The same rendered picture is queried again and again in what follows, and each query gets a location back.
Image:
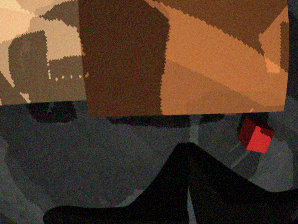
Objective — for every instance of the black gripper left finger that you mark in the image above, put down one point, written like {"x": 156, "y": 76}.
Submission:
{"x": 165, "y": 201}

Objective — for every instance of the red cube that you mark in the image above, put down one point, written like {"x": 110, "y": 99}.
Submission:
{"x": 255, "y": 135}

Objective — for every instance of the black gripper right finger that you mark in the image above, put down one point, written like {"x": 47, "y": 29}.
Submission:
{"x": 220, "y": 196}

